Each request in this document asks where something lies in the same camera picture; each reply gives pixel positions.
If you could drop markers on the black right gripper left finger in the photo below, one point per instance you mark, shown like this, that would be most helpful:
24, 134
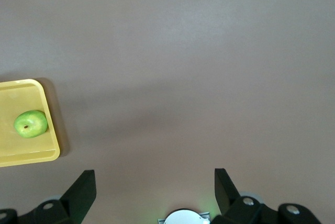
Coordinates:
76, 200

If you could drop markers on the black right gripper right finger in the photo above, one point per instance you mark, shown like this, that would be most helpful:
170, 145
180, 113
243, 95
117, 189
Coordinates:
235, 205

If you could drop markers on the green apple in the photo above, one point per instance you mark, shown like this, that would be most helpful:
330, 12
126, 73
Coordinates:
31, 124

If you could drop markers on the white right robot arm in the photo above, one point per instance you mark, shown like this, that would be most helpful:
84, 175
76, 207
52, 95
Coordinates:
185, 217

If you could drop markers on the yellow plastic tray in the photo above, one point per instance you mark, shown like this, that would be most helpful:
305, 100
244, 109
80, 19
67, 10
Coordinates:
23, 150

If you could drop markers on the brown table mat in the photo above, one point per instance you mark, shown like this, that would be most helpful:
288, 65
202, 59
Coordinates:
183, 51

